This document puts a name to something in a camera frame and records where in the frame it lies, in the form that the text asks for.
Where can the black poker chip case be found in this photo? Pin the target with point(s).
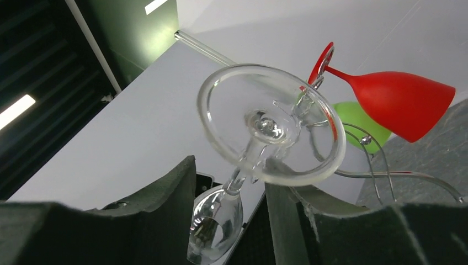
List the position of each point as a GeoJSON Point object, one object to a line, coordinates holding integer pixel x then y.
{"type": "Point", "coordinates": [252, 234]}

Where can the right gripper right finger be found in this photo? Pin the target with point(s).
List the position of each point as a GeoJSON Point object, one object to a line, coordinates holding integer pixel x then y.
{"type": "Point", "coordinates": [310, 226]}

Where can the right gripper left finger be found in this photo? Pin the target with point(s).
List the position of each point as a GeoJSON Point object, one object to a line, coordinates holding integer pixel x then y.
{"type": "Point", "coordinates": [151, 226]}

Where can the green wine glass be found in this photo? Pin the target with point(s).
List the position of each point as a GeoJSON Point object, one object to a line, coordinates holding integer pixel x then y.
{"type": "Point", "coordinates": [352, 113]}

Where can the clear wine glass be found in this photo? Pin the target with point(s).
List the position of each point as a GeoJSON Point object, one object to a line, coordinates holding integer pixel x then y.
{"type": "Point", "coordinates": [273, 127]}

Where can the red wine glass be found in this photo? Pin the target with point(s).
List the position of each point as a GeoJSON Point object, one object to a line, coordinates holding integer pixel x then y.
{"type": "Point", "coordinates": [406, 104]}

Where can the chrome wine glass rack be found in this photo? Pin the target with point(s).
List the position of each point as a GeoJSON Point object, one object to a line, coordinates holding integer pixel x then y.
{"type": "Point", "coordinates": [367, 144]}

